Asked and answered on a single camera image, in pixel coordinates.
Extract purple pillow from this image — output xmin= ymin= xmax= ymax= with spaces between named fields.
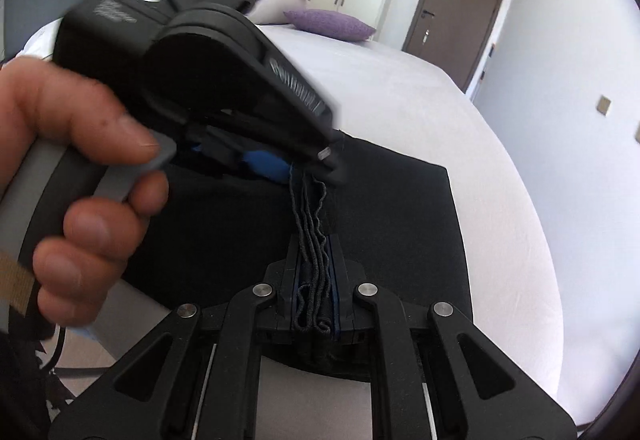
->
xmin=283 ymin=9 xmax=377 ymax=42

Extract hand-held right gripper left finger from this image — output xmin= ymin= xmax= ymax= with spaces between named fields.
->
xmin=47 ymin=235 xmax=302 ymax=440

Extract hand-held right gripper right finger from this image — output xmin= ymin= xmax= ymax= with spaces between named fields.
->
xmin=329 ymin=235 xmax=577 ymax=440

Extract black denim pants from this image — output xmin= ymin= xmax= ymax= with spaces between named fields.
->
xmin=120 ymin=129 xmax=474 ymax=382

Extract tan strap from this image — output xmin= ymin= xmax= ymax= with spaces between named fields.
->
xmin=0 ymin=250 xmax=37 ymax=317

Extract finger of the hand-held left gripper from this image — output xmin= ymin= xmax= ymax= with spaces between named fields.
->
xmin=187 ymin=125 xmax=294 ymax=185
xmin=298 ymin=143 xmax=352 ymax=186

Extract person's left hand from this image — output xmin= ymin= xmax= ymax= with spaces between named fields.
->
xmin=0 ymin=55 xmax=171 ymax=329

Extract brown door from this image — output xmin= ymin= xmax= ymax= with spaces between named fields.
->
xmin=401 ymin=0 xmax=514 ymax=94

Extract black cable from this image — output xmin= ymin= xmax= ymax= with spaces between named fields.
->
xmin=44 ymin=324 xmax=112 ymax=377

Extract bed with white sheet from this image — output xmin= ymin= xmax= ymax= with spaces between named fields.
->
xmin=17 ymin=15 xmax=566 ymax=427

